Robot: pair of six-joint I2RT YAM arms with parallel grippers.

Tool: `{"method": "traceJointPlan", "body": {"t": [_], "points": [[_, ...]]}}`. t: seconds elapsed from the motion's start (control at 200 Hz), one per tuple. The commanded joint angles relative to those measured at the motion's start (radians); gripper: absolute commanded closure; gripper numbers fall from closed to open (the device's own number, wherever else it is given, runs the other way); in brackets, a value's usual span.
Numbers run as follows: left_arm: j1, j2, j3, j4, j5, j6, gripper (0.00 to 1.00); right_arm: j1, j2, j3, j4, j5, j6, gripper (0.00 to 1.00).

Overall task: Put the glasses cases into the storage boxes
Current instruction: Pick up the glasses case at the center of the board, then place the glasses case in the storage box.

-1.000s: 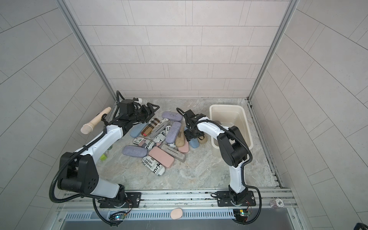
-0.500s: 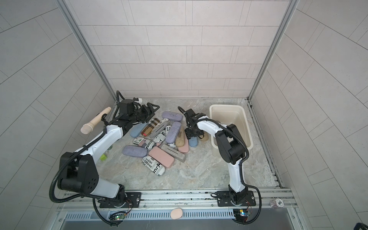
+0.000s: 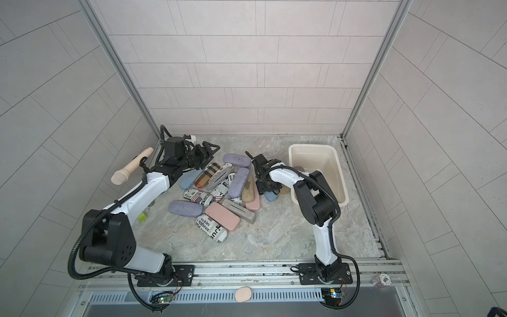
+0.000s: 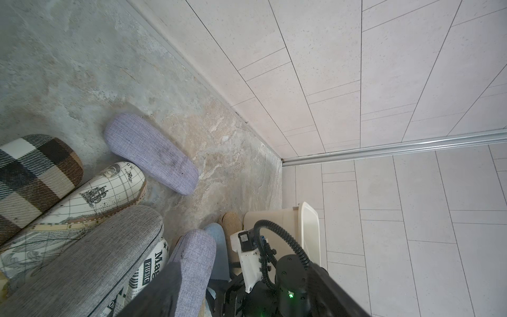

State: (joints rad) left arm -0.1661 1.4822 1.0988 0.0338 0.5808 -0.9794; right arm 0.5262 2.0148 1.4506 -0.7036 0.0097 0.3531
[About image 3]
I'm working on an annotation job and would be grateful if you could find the left circuit board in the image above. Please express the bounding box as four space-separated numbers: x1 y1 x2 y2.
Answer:
150 291 174 305

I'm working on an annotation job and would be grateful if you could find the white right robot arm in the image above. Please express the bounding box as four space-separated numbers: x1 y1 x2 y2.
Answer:
252 155 356 284

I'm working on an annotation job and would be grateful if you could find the purple glasses case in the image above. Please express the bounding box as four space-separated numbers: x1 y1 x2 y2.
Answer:
228 168 250 199

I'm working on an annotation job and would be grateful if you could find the light grey slit case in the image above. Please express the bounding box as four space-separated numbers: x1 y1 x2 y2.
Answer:
205 163 234 192

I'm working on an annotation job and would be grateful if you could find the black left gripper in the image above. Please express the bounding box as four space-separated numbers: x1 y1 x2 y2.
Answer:
176 142 219 172

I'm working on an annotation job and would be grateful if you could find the cream plastic storage box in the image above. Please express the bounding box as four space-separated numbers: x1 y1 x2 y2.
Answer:
288 143 350 217

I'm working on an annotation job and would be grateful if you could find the plaid glasses case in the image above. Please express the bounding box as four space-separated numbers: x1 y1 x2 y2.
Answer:
194 162 220 188

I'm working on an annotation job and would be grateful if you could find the light blue glasses case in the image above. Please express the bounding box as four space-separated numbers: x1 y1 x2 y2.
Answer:
178 169 203 190

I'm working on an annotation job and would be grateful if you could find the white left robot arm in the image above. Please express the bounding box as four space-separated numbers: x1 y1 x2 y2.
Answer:
67 137 220 285

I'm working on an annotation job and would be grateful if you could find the brown tan glasses case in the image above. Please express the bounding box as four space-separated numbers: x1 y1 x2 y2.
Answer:
279 186 290 194

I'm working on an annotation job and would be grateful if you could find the black microphone stand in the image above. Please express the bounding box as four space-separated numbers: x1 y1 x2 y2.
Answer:
139 157 152 174

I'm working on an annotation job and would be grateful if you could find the right circuit board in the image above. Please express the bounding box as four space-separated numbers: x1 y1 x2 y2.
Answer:
321 288 346 302

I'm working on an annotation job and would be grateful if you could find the purple case near wall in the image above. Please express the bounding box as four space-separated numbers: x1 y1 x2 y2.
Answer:
223 153 252 168

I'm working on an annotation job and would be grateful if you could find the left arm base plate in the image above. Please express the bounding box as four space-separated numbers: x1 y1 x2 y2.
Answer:
134 265 195 287

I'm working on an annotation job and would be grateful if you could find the newspaper case front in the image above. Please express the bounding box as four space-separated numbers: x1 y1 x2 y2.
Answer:
195 214 228 243

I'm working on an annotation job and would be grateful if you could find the circuit board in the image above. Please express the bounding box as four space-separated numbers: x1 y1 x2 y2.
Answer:
150 291 174 305
321 288 346 302

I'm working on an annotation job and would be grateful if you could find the small round sticker tag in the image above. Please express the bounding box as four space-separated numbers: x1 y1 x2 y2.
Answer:
372 273 392 288

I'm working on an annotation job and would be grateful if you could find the pink case front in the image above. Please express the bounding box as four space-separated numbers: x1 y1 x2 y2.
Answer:
205 202 240 232

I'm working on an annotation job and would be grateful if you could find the pink oval tag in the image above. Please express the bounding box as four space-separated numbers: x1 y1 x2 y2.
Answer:
234 287 253 303

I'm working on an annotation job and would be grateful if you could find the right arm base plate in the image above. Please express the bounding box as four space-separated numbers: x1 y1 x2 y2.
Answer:
290 261 354 285

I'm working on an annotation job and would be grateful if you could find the flag newspaper glasses case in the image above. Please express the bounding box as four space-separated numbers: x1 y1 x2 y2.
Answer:
183 188 215 207

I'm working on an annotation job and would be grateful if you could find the purple case front left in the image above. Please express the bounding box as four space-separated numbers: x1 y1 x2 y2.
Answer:
168 200 204 217

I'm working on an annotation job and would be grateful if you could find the magazine print glasses case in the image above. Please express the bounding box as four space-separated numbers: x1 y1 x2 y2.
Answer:
211 173 236 202

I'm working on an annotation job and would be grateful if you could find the aluminium rail frame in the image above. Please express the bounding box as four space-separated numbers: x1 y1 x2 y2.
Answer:
77 257 413 294

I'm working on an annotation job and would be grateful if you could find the grey rectangular case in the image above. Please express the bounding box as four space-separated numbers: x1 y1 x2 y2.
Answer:
221 198 256 224

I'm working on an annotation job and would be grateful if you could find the beige microphone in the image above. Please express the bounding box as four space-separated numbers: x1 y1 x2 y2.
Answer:
111 147 154 186

